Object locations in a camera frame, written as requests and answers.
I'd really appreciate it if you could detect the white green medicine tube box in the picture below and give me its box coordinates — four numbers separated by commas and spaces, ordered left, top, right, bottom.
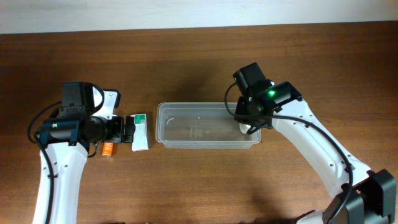
131, 114, 149, 152

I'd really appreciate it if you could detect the orange medicine box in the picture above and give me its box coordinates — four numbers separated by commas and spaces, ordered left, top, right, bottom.
102, 142, 114, 157

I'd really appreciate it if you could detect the white spray bottle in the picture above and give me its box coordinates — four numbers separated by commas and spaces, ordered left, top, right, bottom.
239, 123, 253, 134

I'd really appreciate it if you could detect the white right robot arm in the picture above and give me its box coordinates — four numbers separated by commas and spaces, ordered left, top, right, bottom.
233, 80, 397, 223

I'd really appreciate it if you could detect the clear plastic container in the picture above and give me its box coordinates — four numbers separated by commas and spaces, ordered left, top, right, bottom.
155, 102, 261, 149

